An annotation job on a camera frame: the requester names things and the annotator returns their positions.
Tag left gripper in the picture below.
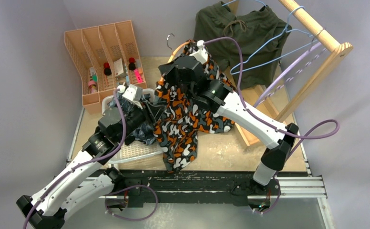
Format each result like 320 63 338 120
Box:
115 97 166 142

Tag orange hanger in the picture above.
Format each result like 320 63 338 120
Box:
166 33 190 63

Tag dark leaf print shorts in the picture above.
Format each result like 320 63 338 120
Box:
100 94 160 145

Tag white plastic basket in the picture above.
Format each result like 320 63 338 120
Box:
102 88 162 165

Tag orange camouflage shorts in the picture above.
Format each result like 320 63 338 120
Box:
153 76 235 173

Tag peach plastic desk organizer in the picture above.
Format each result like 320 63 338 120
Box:
64 21 147 114

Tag lilac plastic hanger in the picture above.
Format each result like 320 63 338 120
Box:
253 42 327 108

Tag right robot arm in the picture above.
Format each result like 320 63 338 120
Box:
158 55 298 194

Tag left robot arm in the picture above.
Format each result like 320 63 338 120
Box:
16 103 162 229

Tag olive green shorts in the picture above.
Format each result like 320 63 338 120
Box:
194 1 292 89

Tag pink small bottle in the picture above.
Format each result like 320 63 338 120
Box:
88 80 98 94

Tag pink highlighter marker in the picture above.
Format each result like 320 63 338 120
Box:
133 69 144 83

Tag red black marker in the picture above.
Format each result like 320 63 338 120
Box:
128 57 137 71

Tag white medicine box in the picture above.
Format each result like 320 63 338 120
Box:
113 58 126 79

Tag wooden clothes rack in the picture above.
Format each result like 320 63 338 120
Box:
227 0 354 147

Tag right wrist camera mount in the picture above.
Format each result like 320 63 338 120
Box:
189 40 208 64

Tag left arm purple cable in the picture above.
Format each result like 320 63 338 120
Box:
22 88 127 229

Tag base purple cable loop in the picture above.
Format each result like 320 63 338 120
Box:
104 185 159 221

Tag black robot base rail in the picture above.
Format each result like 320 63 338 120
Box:
77 168 328 209

